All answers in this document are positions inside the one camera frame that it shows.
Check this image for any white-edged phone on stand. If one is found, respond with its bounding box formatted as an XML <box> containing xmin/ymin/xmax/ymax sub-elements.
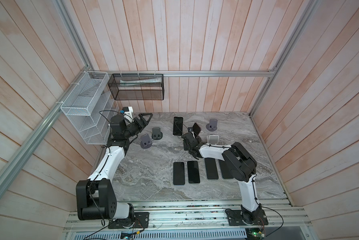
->
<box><xmin>172</xmin><ymin>117</ymin><xmax>184</xmax><ymax>136</ymax></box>

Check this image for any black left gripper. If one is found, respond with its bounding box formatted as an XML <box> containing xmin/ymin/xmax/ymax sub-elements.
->
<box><xmin>123</xmin><ymin>113</ymin><xmax>153</xmax><ymax>138</ymax></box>

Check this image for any black phone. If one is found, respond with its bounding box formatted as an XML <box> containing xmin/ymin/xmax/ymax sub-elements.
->
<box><xmin>219</xmin><ymin>160</ymin><xmax>233</xmax><ymax>179</ymax></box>

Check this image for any grey ventilation grille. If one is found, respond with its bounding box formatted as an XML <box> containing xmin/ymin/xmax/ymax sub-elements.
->
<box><xmin>134</xmin><ymin>228</ymin><xmax>248</xmax><ymax>240</ymax></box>

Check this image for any green-edged phone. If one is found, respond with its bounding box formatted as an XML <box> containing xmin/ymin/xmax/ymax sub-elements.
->
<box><xmin>187</xmin><ymin>161</ymin><xmax>200</xmax><ymax>184</ymax></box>

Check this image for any blue-edged phone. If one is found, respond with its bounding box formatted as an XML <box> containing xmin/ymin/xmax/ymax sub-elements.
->
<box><xmin>173</xmin><ymin>162</ymin><xmax>185</xmax><ymax>186</ymax></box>

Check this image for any pink-edged phone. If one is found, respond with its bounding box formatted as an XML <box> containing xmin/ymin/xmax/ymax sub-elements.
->
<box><xmin>193</xmin><ymin>123</ymin><xmax>201</xmax><ymax>136</ymax></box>

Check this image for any dark round phone stand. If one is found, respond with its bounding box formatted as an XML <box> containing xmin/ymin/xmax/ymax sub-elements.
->
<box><xmin>151</xmin><ymin>127</ymin><xmax>163</xmax><ymax>140</ymax></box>

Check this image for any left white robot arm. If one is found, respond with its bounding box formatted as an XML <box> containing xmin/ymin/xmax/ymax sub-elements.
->
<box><xmin>76</xmin><ymin>111</ymin><xmax>153</xmax><ymax>228</ymax></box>

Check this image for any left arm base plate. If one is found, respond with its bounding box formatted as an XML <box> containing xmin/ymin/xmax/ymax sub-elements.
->
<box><xmin>108</xmin><ymin>212</ymin><xmax>149</xmax><ymax>230</ymax></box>

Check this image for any white folding stand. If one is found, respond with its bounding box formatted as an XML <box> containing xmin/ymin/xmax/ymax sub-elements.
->
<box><xmin>207</xmin><ymin>135</ymin><xmax>220</xmax><ymax>145</ymax></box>

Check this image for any black wire mesh basket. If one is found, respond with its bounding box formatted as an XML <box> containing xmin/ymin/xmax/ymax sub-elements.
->
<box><xmin>107</xmin><ymin>73</ymin><xmax>164</xmax><ymax>101</ymax></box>

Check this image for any grey round phone stand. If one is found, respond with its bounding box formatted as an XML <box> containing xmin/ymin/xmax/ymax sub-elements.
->
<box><xmin>206</xmin><ymin>119</ymin><xmax>218</xmax><ymax>132</ymax></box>

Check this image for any dark round stand front left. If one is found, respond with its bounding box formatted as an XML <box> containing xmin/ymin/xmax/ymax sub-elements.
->
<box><xmin>140</xmin><ymin>134</ymin><xmax>152</xmax><ymax>149</ymax></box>

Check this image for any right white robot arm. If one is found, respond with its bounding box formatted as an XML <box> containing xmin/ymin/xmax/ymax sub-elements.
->
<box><xmin>181</xmin><ymin>132</ymin><xmax>263</xmax><ymax>225</ymax></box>

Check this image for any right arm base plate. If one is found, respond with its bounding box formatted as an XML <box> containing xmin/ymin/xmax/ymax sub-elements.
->
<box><xmin>225</xmin><ymin>208</ymin><xmax>269</xmax><ymax>226</ymax></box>

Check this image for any white wire mesh shelf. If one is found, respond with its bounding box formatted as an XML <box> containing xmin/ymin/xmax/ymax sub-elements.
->
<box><xmin>61</xmin><ymin>71</ymin><xmax>115</xmax><ymax>145</ymax></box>

